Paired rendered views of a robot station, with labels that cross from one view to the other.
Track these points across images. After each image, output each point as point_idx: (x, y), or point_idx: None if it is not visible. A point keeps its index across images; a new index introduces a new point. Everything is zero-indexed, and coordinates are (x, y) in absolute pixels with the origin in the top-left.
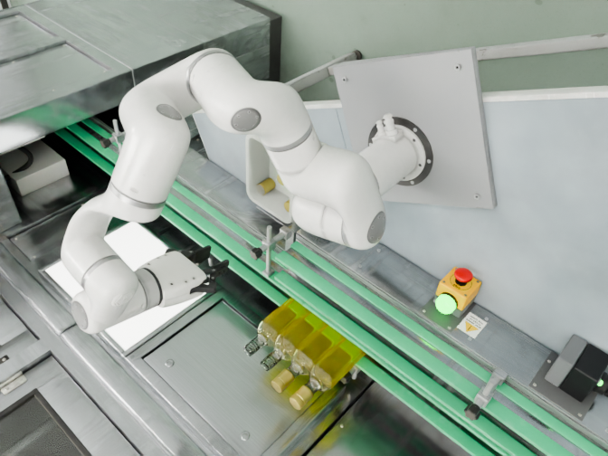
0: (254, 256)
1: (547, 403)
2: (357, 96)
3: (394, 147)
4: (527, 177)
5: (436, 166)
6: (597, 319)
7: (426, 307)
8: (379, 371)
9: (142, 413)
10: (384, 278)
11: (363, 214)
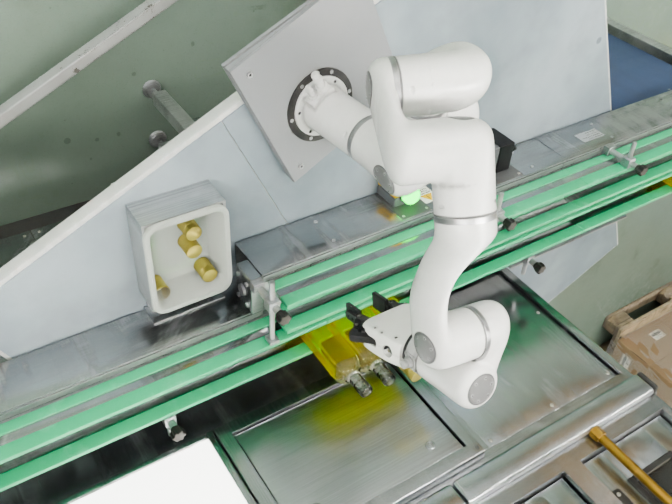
0: (288, 319)
1: (505, 184)
2: (266, 82)
3: (343, 94)
4: (415, 45)
5: (354, 91)
6: (479, 111)
7: (399, 213)
8: (405, 301)
9: None
10: (355, 228)
11: None
